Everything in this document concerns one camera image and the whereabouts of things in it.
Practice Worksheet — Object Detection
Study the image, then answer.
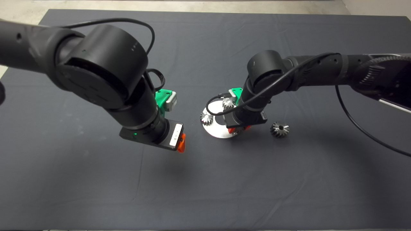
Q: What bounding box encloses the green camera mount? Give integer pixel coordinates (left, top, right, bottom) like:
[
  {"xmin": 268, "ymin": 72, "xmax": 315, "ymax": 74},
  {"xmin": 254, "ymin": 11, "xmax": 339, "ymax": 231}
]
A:
[
  {"xmin": 231, "ymin": 88, "xmax": 243, "ymax": 105},
  {"xmin": 155, "ymin": 89, "xmax": 173, "ymax": 117}
]

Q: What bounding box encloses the green right camera mount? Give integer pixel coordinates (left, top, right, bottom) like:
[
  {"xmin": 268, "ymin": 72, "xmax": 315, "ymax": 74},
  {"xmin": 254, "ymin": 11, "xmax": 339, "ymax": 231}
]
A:
[{"xmin": 231, "ymin": 88, "xmax": 243, "ymax": 105}]

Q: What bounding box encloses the round metal plate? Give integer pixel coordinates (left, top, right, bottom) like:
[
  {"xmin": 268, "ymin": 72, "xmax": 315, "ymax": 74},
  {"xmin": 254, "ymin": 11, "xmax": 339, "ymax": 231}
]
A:
[{"xmin": 202, "ymin": 100, "xmax": 244, "ymax": 139}]

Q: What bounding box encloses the dark grey table cloth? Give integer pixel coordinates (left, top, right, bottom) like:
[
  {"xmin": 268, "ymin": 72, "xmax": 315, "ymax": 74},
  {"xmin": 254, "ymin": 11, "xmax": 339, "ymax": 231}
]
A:
[{"xmin": 0, "ymin": 9, "xmax": 411, "ymax": 231}]

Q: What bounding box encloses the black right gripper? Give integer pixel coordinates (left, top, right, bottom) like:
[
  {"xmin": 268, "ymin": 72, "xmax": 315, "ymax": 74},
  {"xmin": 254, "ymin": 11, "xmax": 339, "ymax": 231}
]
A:
[{"xmin": 223, "ymin": 107, "xmax": 268, "ymax": 133}]

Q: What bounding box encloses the black braided right arm hose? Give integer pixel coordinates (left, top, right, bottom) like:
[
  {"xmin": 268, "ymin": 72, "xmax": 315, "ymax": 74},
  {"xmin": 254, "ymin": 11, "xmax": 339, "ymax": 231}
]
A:
[{"xmin": 352, "ymin": 55, "xmax": 411, "ymax": 90}]

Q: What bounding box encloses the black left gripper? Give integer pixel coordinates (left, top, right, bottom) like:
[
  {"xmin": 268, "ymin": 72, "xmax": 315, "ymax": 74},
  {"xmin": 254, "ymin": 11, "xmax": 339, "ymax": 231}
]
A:
[{"xmin": 119, "ymin": 114, "xmax": 187, "ymax": 153}]

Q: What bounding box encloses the silver left camera box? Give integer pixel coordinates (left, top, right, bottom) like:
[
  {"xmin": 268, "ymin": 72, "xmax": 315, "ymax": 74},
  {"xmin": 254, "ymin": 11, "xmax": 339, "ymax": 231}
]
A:
[{"xmin": 165, "ymin": 91, "xmax": 177, "ymax": 112}]

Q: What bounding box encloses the green left camera mount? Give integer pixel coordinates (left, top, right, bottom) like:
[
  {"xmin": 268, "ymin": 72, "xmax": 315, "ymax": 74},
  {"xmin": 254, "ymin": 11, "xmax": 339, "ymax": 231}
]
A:
[{"xmin": 155, "ymin": 89, "xmax": 173, "ymax": 117}]

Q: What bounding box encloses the large steel spur gear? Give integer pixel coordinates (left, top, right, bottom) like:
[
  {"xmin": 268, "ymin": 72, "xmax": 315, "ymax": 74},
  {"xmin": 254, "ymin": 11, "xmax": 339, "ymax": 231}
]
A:
[{"xmin": 270, "ymin": 121, "xmax": 290, "ymax": 139}]

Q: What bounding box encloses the black left camera cable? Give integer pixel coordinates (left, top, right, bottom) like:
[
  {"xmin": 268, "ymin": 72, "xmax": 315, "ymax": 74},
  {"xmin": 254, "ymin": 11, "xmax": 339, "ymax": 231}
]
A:
[{"xmin": 63, "ymin": 18, "xmax": 166, "ymax": 93}]

